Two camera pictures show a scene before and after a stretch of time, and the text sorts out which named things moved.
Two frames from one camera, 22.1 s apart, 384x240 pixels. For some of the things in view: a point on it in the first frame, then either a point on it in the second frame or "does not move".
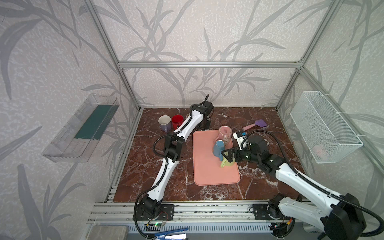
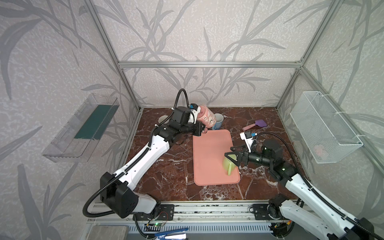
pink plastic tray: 207,170 does not move
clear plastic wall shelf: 77,139 does not move
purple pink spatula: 259,122 does not move
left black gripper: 206,120 → 197,129
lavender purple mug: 165,122 does not move
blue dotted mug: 219,146 → 218,123
